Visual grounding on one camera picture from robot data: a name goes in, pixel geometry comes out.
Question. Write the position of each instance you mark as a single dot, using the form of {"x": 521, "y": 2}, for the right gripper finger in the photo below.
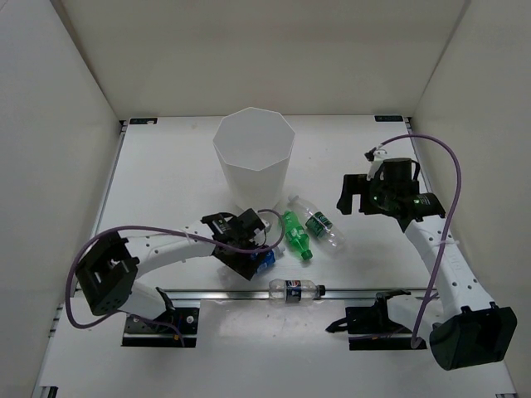
{"x": 367, "y": 207}
{"x": 353, "y": 185}

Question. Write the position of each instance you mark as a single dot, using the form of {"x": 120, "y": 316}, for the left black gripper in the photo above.
{"x": 245, "y": 266}

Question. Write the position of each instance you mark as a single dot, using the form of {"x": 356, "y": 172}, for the blue label clear bottle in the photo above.
{"x": 270, "y": 258}

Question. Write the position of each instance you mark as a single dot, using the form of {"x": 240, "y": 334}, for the green plastic bottle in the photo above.
{"x": 295, "y": 235}

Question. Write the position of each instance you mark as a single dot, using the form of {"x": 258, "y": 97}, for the green label clear bottle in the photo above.
{"x": 330, "y": 238}

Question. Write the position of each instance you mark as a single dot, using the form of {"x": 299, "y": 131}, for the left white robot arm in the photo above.
{"x": 109, "y": 268}

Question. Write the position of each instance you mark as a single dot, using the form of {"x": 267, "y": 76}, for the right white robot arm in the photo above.
{"x": 457, "y": 319}

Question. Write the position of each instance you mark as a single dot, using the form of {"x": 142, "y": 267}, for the white octagonal plastic bin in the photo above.
{"x": 253, "y": 147}

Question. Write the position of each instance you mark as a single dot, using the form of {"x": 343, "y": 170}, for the Pepsi label clear bottle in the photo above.
{"x": 295, "y": 291}

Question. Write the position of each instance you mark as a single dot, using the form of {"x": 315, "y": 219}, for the right dark corner label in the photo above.
{"x": 388, "y": 118}

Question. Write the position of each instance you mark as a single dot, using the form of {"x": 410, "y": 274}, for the dark corner label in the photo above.
{"x": 143, "y": 121}
{"x": 388, "y": 118}

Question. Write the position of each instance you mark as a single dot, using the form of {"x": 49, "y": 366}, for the left dark corner label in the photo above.
{"x": 143, "y": 121}

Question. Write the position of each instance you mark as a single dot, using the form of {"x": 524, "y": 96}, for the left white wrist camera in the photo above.
{"x": 266, "y": 224}

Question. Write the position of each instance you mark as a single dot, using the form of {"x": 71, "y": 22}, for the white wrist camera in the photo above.
{"x": 375, "y": 156}
{"x": 266, "y": 224}

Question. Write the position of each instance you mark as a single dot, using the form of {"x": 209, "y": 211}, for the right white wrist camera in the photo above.
{"x": 375, "y": 156}

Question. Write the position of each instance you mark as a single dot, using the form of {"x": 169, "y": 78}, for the aluminium table rail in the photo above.
{"x": 333, "y": 294}

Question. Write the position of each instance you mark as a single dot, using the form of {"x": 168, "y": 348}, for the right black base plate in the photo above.
{"x": 368, "y": 331}

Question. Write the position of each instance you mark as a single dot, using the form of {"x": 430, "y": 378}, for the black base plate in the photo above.
{"x": 368, "y": 331}
{"x": 138, "y": 333}

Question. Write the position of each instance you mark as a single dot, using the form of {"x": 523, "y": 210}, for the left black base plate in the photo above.
{"x": 138, "y": 333}

